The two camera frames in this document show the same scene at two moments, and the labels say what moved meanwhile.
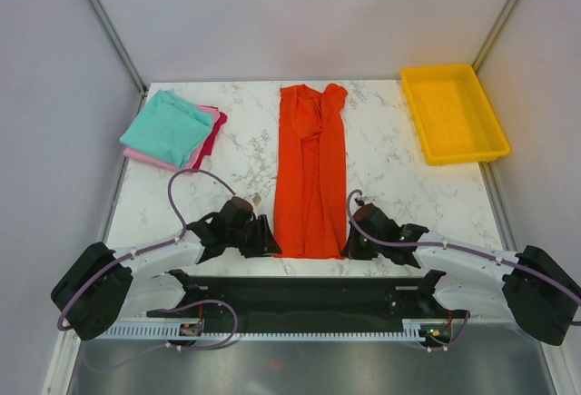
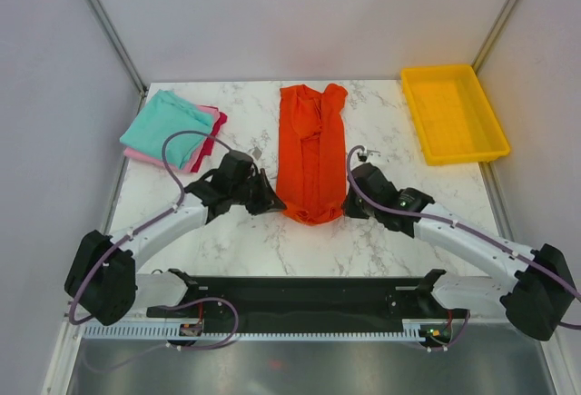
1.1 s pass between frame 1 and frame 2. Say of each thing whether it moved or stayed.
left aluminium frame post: stayed
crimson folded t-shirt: stayed
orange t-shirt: moved
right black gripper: moved
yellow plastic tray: stayed
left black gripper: moved
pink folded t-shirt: stayed
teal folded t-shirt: stayed
